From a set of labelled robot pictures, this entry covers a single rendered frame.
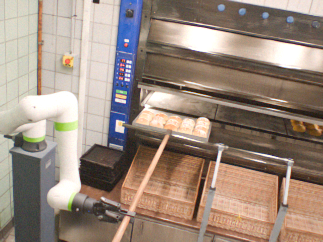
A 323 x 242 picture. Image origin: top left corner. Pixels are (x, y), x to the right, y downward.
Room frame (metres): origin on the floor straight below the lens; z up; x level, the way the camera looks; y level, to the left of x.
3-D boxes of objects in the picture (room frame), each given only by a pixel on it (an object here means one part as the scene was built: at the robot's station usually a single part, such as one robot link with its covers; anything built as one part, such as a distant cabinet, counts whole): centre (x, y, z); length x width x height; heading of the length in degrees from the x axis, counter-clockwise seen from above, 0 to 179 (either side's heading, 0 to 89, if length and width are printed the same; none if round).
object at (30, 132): (1.86, 0.71, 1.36); 0.16 x 0.13 x 0.19; 135
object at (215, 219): (2.37, -0.69, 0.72); 0.56 x 0.49 x 0.28; 80
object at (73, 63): (2.85, 0.77, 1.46); 0.10 x 0.07 x 0.10; 80
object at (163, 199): (2.47, -0.11, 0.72); 0.56 x 0.49 x 0.28; 81
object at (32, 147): (1.88, 0.76, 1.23); 0.26 x 0.15 x 0.06; 81
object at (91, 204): (1.41, 0.23, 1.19); 0.09 x 0.07 x 0.08; 81
